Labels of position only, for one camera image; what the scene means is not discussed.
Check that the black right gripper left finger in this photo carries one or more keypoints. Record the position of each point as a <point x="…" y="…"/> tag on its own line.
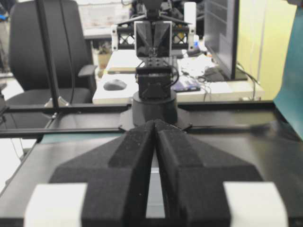
<point x="104" y="187"/>

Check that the grey computer mouse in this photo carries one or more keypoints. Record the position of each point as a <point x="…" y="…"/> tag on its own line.
<point x="114" y="85"/>

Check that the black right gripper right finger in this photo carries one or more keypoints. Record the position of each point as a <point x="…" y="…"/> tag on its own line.
<point x="213" y="188"/>

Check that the white black opposite gripper body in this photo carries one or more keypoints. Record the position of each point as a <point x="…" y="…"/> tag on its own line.
<point x="158" y="38"/>

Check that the black computer monitor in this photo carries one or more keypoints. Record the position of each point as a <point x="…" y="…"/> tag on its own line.
<point x="221" y="24"/>

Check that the white desk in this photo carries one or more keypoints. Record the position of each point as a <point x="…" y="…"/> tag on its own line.
<point x="191" y="89"/>

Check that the black aluminium frame rails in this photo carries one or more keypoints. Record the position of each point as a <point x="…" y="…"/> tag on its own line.
<point x="208" y="117"/>

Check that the teal backdrop sheet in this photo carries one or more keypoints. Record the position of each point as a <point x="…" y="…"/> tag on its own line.
<point x="289" y="100"/>

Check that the black vertical frame post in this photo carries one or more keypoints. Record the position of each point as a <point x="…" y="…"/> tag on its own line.
<point x="50" y="66"/>

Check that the black office chair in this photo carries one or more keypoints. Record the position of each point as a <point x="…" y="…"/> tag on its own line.
<point x="74" y="69"/>

